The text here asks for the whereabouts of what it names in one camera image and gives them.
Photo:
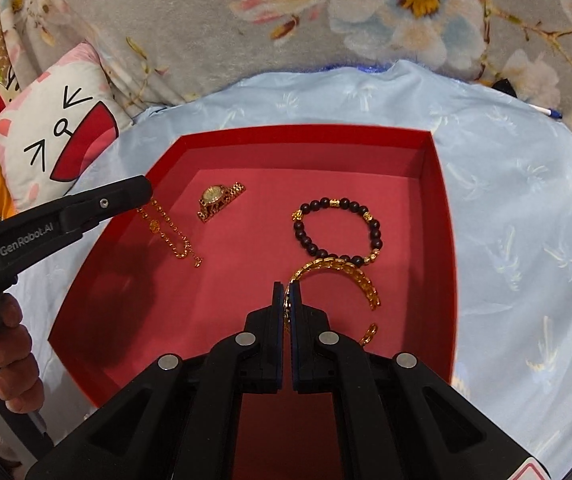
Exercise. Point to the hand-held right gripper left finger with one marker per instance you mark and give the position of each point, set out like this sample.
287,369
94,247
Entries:
279,310

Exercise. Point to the white cat face pillow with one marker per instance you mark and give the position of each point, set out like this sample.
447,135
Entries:
51,110

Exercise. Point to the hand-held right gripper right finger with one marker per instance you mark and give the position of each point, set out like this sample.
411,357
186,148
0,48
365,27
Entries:
295,310

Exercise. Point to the gold wristwatch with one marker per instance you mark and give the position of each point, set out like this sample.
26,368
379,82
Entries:
213,196

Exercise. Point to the red cardboard box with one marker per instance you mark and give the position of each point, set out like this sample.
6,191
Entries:
246,240

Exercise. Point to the person's left hand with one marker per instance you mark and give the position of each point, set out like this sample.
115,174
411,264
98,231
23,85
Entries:
13,360

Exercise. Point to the white pen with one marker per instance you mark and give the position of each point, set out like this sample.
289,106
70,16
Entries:
545,110

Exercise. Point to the grey floral blanket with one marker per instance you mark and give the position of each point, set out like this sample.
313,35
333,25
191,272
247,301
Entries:
191,20

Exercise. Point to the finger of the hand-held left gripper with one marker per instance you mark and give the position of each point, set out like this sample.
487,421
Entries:
111,200

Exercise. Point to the light blue satin cloth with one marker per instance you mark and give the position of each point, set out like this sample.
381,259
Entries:
515,260

